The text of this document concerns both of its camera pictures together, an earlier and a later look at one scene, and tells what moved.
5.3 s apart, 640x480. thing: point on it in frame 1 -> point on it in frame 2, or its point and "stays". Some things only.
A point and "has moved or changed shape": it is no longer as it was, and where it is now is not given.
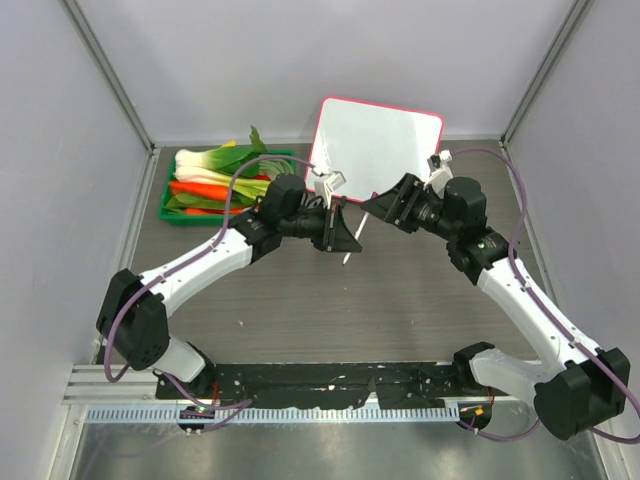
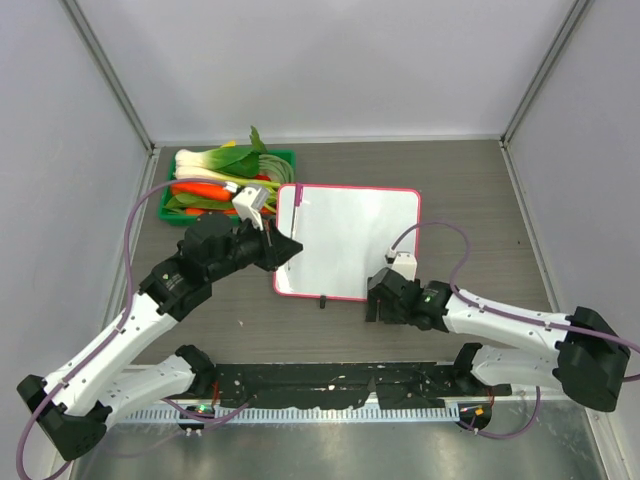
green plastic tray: x=180 y=219 stays
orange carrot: x=206 y=191 stays
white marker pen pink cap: x=373 y=195 has moved or changed shape
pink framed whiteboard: x=372 y=146 -> x=345 y=234
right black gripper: x=409 y=189 -> x=386 y=315
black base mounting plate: x=319 y=386 stays
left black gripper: x=337 y=237 -> x=276 y=249
